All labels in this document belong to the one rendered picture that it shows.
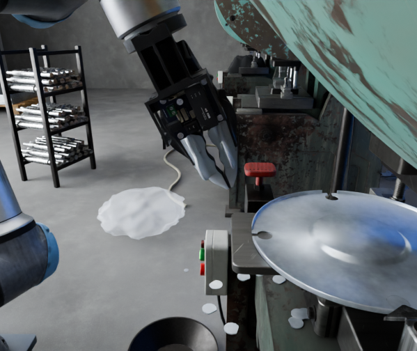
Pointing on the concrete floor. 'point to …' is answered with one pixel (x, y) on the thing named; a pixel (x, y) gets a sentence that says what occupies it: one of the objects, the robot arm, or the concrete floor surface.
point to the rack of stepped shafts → (47, 111)
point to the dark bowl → (174, 336)
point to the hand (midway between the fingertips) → (225, 177)
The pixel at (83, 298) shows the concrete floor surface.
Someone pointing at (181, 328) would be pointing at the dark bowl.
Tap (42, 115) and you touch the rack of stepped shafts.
